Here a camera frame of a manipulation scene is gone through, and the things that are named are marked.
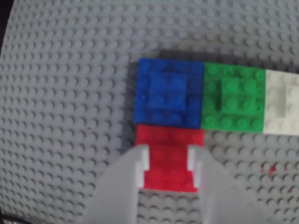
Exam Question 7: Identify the red lego cube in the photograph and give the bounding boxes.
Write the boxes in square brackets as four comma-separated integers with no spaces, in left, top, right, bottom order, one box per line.
[135,124,206,194]

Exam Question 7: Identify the blue lego cube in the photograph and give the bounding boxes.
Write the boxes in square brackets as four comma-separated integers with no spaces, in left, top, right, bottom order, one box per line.
[133,57,206,130]

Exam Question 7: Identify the green lego cube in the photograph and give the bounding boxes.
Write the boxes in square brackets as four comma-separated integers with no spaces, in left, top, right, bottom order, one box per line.
[200,62,267,134]

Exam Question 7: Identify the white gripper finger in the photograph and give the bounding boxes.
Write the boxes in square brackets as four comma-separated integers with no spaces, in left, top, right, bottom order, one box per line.
[83,143,150,224]
[187,144,267,224]

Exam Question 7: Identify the grey lego baseplate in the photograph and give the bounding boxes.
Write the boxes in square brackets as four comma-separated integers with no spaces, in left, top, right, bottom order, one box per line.
[0,0,299,224]

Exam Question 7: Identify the white lego cube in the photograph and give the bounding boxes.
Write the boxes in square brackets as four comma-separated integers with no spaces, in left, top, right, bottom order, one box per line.
[262,69,299,137]

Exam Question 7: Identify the dark grey lego strip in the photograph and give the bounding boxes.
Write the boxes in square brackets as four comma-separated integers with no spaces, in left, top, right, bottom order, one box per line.
[158,49,234,65]
[126,61,140,152]

